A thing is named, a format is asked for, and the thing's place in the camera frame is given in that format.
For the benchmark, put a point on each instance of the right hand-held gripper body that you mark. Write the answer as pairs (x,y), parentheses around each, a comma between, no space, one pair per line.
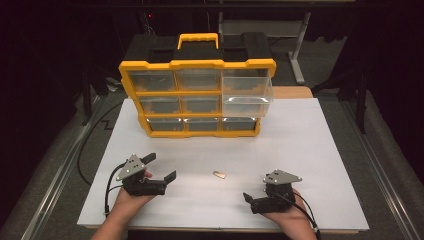
(281,177)

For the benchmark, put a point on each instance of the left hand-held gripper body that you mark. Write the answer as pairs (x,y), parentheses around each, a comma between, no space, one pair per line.
(133,168)

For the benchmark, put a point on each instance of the small metal piece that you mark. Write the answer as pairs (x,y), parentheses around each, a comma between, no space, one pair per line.
(219,174)

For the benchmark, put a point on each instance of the clear plastic drawer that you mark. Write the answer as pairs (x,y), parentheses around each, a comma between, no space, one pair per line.
(246,106)

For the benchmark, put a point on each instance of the yellow black organizer box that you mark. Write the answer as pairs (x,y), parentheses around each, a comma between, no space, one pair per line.
(196,64)

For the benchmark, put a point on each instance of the person's left hand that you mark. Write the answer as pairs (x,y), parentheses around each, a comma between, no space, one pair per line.
(130,206)

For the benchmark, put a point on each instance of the person's right hand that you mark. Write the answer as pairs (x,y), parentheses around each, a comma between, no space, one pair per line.
(295,220)

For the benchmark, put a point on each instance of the white board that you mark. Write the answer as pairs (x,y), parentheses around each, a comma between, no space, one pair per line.
(200,206)

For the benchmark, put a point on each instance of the set of clear drawers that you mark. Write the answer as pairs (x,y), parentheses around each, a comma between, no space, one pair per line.
(153,81)

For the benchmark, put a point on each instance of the dark stand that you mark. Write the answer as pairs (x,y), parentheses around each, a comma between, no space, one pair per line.
(87,100)

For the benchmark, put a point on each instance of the wooden table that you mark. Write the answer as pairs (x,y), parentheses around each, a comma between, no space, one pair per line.
(290,92)

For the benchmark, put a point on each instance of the white metal stand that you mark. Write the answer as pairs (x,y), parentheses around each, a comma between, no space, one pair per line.
(297,66)

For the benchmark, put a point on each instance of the aluminium rail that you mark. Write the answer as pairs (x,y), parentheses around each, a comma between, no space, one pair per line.
(381,176)
(59,176)

